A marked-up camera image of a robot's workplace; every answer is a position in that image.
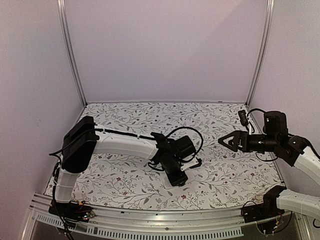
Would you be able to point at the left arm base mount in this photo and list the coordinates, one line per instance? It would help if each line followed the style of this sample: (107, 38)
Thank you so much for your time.
(75, 212)

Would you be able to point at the white remote control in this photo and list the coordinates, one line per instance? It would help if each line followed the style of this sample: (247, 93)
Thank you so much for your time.
(168, 182)

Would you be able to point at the floral patterned table mat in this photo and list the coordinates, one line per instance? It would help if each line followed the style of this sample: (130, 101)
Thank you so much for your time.
(225, 179)

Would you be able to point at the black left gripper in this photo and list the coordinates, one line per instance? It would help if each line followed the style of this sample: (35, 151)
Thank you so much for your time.
(177, 181)

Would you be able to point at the left aluminium frame post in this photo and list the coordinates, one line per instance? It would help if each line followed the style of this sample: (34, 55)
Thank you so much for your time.
(70, 52)

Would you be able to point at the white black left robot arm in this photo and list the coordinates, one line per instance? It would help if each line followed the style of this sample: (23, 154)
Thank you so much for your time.
(87, 138)

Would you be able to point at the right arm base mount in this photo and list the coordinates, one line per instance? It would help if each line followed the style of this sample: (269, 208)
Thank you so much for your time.
(267, 209)

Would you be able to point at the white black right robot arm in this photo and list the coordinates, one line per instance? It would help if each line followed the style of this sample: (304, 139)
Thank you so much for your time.
(295, 150)

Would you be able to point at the right aluminium frame post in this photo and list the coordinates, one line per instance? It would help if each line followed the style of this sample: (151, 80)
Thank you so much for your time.
(270, 4)

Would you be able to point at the aluminium front rail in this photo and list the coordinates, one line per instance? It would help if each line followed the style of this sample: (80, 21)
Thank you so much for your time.
(183, 215)

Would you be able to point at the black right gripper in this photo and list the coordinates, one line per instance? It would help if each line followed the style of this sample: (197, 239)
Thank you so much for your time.
(243, 141)

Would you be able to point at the aluminium frame post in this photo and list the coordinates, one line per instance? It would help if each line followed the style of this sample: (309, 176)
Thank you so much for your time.
(70, 52)
(270, 4)

